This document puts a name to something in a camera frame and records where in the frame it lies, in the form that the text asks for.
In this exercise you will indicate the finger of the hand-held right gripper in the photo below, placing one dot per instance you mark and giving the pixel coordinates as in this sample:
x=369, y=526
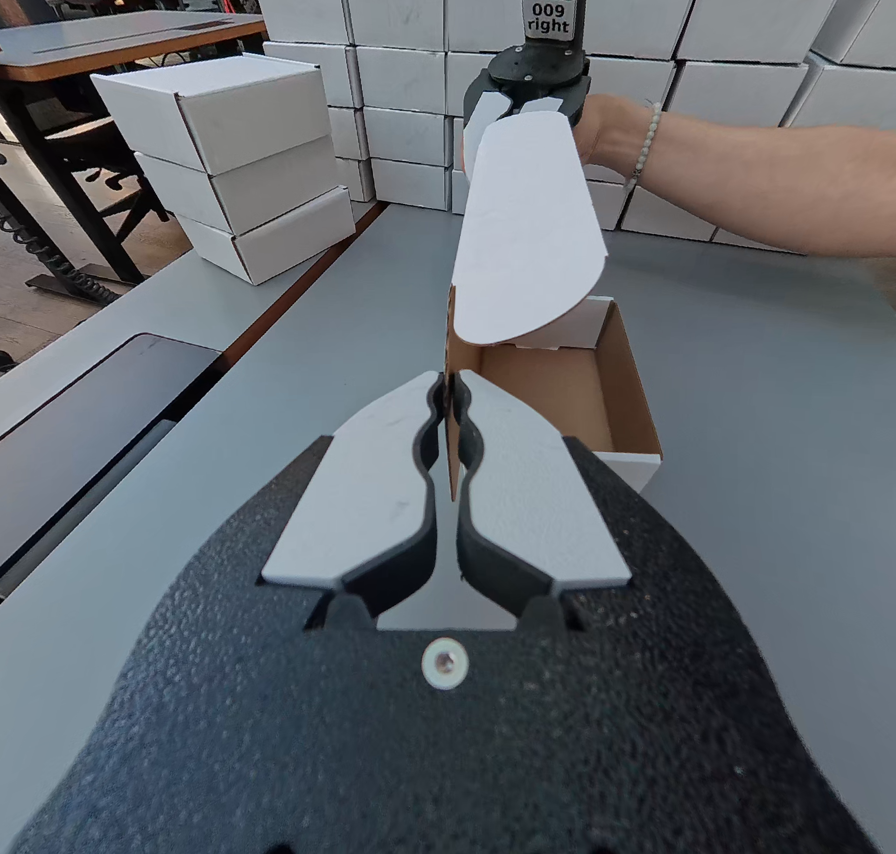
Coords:
x=544, y=106
x=490, y=108

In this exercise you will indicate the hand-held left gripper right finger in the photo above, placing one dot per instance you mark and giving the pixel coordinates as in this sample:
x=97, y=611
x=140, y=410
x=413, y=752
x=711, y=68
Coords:
x=539, y=497

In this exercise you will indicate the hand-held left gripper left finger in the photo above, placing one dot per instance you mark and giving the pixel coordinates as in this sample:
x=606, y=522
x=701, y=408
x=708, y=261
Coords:
x=350, y=497

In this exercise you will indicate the white cardboard box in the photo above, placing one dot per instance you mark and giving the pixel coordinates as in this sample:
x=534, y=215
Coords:
x=252, y=115
x=280, y=182
x=294, y=245
x=525, y=238

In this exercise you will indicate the person's right forearm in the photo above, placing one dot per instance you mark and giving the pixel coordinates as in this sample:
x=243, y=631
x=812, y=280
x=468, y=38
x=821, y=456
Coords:
x=770, y=189

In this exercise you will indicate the closed white cardboard box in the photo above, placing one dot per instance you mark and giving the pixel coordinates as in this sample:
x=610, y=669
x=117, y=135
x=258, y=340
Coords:
x=294, y=245
x=280, y=182
x=252, y=115

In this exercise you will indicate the dark desk mat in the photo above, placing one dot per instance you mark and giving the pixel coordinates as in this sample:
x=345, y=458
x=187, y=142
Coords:
x=84, y=434

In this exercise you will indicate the grey desk with wooden edge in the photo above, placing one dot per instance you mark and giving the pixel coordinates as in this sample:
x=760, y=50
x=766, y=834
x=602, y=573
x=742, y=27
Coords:
x=105, y=42

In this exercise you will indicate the wall of stacked white boxes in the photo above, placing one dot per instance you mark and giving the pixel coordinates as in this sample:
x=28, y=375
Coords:
x=399, y=7

